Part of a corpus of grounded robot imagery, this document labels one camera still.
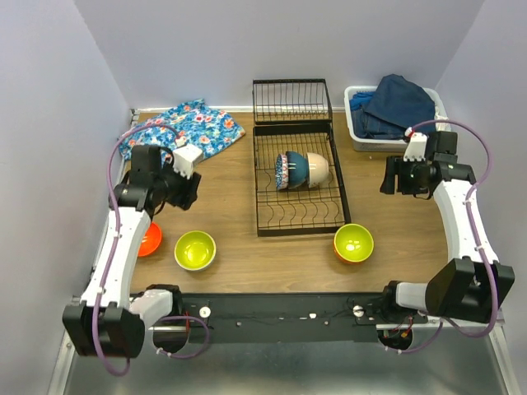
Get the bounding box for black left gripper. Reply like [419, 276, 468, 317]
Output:
[155, 156, 203, 210]

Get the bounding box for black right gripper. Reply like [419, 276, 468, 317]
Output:
[379, 155, 428, 194]

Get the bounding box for yellow-green bowl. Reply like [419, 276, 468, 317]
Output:
[174, 230, 217, 272]

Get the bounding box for green orange bowl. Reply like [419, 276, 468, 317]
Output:
[333, 224, 375, 263]

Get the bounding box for white bowl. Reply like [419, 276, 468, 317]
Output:
[306, 152, 329, 188]

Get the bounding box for dark glazed bowl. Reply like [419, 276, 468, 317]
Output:
[286, 151, 309, 189]

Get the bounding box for blue triangle pattern bowl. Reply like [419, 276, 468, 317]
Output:
[275, 154, 289, 190]

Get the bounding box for black wire dish rack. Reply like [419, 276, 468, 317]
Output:
[252, 78, 351, 237]

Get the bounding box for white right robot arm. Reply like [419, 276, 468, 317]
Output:
[378, 128, 515, 324]

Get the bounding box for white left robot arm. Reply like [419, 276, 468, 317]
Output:
[63, 144, 203, 359]

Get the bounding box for white perforated basket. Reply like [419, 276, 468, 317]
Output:
[343, 85, 454, 153]

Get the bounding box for blue floral cloth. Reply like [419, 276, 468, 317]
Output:
[119, 99, 245, 160]

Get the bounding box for dark blue jeans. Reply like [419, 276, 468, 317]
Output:
[349, 74, 436, 140]

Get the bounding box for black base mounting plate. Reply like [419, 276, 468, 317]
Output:
[178, 292, 427, 343]

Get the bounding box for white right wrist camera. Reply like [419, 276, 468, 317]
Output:
[403, 128, 428, 162]

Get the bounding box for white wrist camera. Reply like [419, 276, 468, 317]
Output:
[172, 143, 203, 179]
[403, 128, 428, 162]

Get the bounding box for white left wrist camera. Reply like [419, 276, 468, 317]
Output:
[172, 143, 203, 179]

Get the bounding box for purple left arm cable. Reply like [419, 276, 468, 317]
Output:
[92, 124, 211, 378]

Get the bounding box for aluminium frame rail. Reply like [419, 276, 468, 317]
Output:
[65, 292, 506, 330]

